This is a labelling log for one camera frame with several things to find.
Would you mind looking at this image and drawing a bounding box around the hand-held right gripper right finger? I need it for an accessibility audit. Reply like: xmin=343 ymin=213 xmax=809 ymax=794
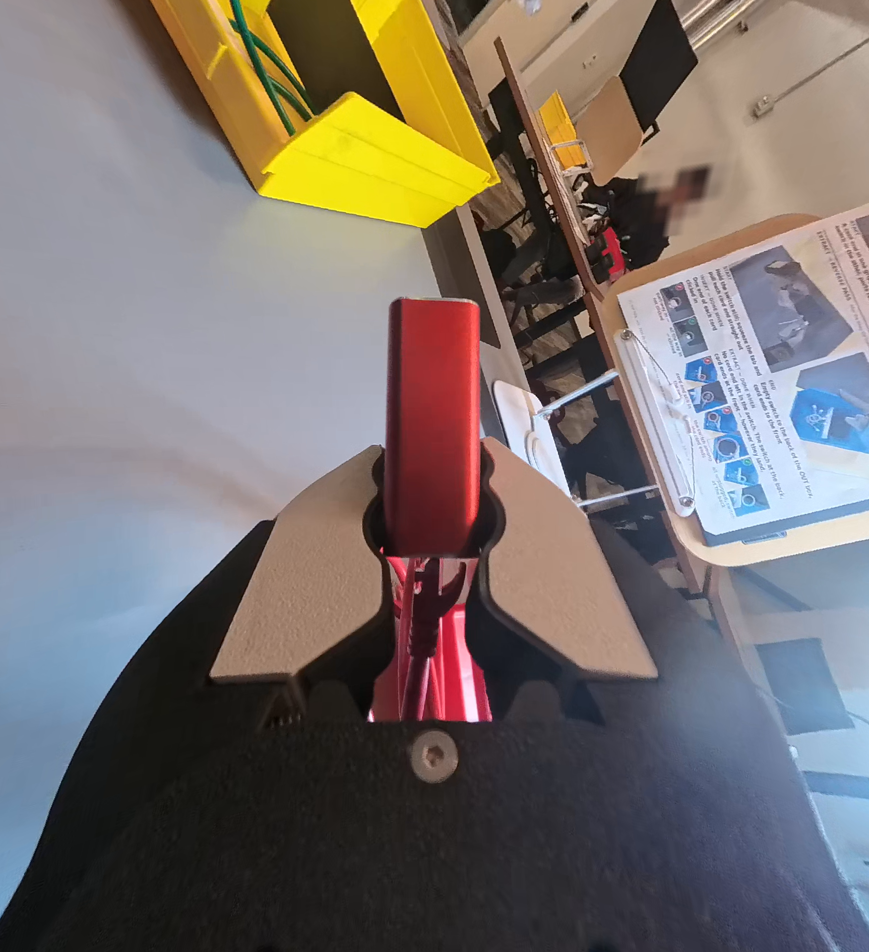
xmin=475 ymin=437 xmax=659 ymax=679

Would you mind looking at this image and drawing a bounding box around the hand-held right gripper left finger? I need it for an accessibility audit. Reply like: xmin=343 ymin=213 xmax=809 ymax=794
xmin=210 ymin=445 xmax=394 ymax=681

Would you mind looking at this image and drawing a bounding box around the red ethernet cable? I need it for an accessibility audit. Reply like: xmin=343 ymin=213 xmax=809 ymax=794
xmin=393 ymin=556 xmax=473 ymax=722

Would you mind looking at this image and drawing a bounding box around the red ethernet adapter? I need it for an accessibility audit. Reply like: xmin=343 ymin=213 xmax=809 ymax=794
xmin=384 ymin=297 xmax=482 ymax=559

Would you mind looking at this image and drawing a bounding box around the yellow plastic bin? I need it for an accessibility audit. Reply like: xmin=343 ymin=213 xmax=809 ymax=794
xmin=150 ymin=0 xmax=501 ymax=228

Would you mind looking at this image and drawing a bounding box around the green ethernet cable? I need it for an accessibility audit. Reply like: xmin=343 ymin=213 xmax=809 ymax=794
xmin=230 ymin=0 xmax=316 ymax=138

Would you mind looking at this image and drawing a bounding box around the wooden table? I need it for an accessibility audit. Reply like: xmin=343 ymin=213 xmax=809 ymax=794
xmin=494 ymin=37 xmax=607 ymax=298

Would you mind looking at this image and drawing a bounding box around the small yellow parts bin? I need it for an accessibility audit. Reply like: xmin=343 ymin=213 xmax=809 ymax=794
xmin=539 ymin=91 xmax=592 ymax=168

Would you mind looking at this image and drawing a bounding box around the black bin divider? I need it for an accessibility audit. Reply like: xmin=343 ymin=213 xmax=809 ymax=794
xmin=267 ymin=0 xmax=406 ymax=123

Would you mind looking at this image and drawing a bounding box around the black board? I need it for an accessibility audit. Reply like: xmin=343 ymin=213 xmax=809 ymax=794
xmin=619 ymin=0 xmax=699 ymax=131

